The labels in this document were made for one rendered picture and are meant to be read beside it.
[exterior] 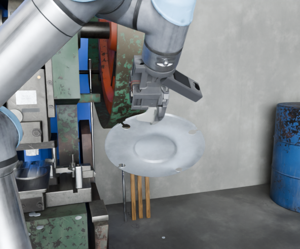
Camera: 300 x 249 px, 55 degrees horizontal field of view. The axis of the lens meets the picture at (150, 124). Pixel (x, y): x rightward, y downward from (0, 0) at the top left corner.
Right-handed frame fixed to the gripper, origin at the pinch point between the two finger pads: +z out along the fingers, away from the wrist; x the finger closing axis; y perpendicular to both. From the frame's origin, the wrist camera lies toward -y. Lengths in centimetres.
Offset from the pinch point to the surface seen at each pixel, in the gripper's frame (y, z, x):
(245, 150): -135, 176, -85
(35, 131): 37, 35, -21
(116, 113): 7.2, 22.1, -18.7
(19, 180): 42, 42, -5
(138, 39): 1.6, -4.5, -25.9
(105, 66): 8, 46, -67
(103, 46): 9, 42, -77
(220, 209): -91, 174, -28
